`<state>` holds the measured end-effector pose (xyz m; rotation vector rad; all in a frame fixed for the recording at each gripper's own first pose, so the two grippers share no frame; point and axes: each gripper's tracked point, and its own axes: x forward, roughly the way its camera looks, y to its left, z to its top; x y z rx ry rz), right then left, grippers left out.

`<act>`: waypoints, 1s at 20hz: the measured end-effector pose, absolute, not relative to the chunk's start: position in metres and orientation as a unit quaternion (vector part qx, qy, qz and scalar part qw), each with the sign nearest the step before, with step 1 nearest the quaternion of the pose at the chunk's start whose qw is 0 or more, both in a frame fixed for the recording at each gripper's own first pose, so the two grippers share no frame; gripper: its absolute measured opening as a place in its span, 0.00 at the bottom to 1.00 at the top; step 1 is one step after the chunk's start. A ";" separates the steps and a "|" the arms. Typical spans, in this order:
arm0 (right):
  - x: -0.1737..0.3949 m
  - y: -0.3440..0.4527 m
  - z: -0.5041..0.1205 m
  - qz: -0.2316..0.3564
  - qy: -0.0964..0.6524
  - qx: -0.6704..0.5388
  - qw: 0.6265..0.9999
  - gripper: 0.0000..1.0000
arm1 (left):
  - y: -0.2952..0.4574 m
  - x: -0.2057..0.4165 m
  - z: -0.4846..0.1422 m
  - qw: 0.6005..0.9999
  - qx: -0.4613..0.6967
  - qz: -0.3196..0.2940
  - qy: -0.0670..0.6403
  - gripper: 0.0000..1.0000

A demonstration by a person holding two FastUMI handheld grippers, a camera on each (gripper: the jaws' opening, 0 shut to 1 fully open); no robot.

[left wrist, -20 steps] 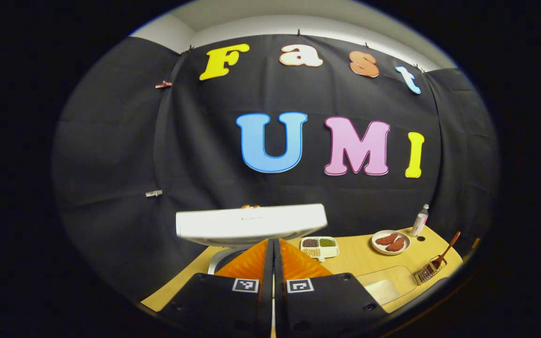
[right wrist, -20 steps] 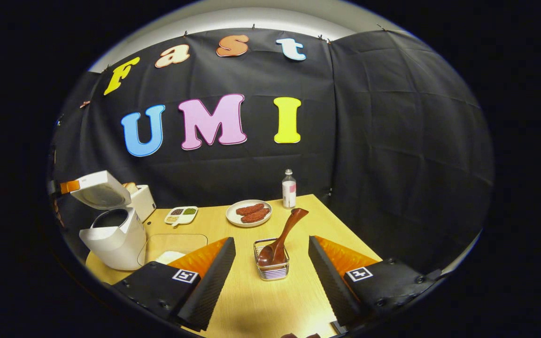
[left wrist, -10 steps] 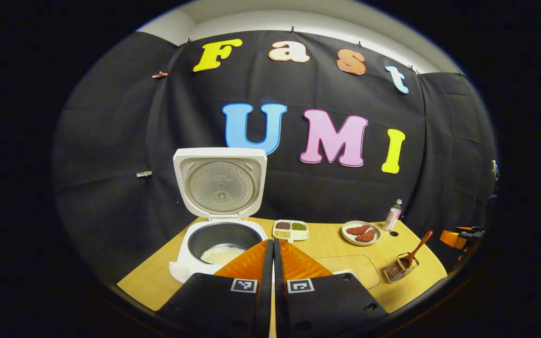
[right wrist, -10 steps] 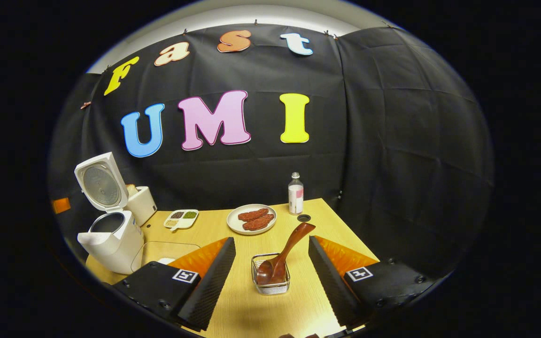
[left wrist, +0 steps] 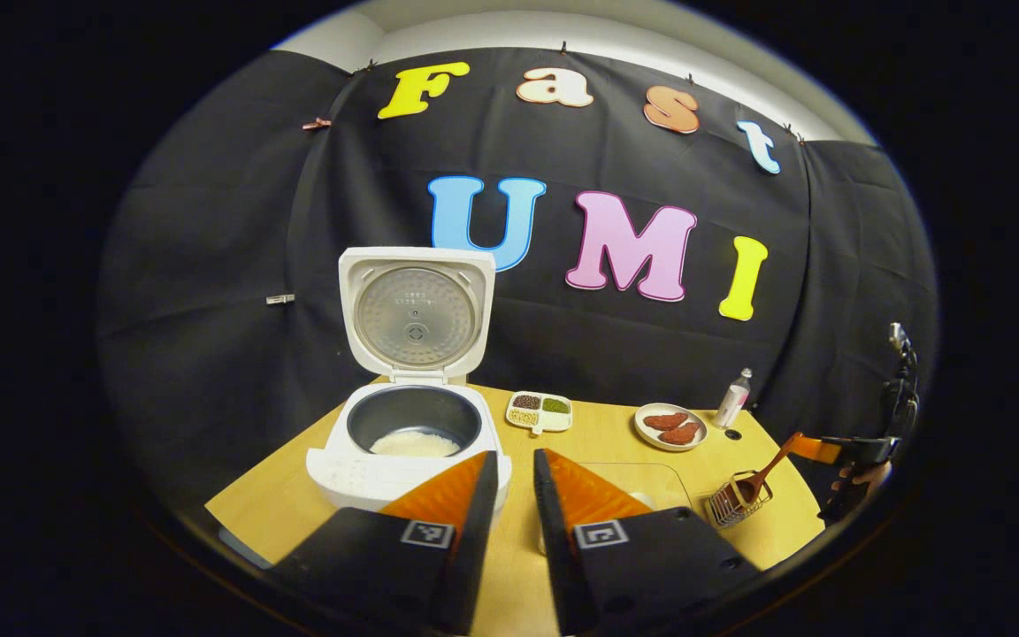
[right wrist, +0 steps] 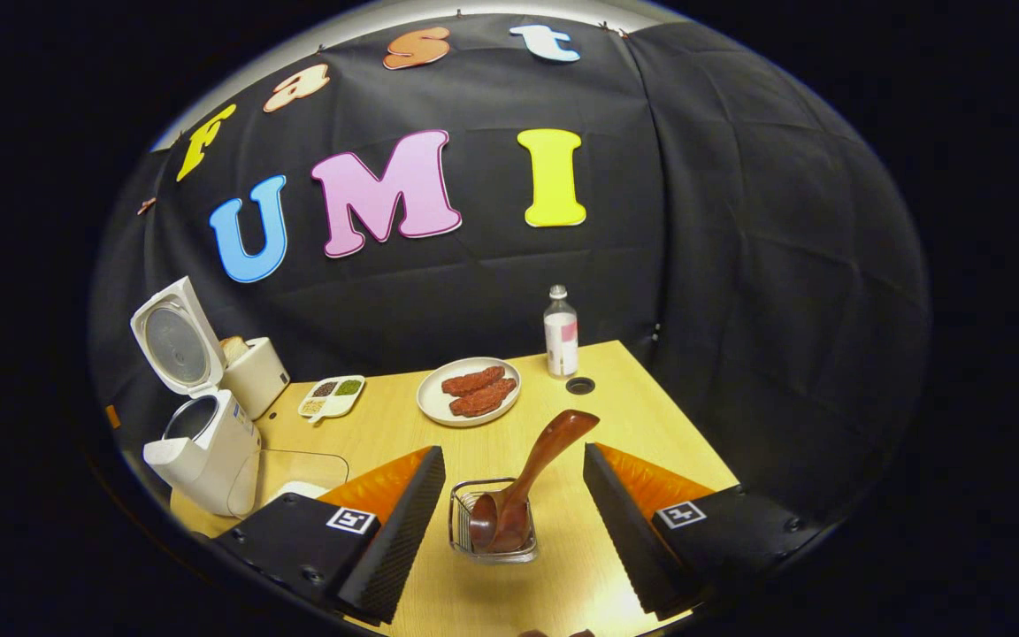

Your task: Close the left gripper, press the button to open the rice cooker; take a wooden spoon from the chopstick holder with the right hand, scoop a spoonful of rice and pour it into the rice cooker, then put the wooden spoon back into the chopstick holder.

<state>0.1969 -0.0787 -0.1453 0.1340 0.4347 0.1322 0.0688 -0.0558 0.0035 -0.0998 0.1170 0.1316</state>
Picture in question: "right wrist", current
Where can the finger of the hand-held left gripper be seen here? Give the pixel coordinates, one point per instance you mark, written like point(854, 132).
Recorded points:
point(112, 417)

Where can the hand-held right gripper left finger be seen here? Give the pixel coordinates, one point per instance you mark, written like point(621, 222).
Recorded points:
point(403, 531)

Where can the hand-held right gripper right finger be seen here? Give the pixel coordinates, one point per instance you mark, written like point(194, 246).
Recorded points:
point(620, 531)

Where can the white rice cooker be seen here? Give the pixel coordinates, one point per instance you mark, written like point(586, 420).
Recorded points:
point(209, 460)

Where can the brown wooden spoon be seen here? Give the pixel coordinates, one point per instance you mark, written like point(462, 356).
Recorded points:
point(545, 451)

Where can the clear glass rice container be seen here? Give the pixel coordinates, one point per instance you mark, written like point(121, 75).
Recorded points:
point(297, 464)

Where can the white round plate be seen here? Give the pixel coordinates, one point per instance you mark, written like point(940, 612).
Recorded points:
point(434, 402)

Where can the toasted bread slice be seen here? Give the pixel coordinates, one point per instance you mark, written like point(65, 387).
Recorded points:
point(233, 349)

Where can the white toaster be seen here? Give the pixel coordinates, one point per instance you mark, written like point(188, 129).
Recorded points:
point(257, 380)

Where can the white divided spice dish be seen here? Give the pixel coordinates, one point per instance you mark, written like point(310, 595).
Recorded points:
point(333, 396)

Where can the clear bottle with pink label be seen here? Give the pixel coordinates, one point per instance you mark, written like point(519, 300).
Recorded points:
point(561, 341)

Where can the black backdrop cloth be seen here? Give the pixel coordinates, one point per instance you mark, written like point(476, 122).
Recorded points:
point(739, 265)

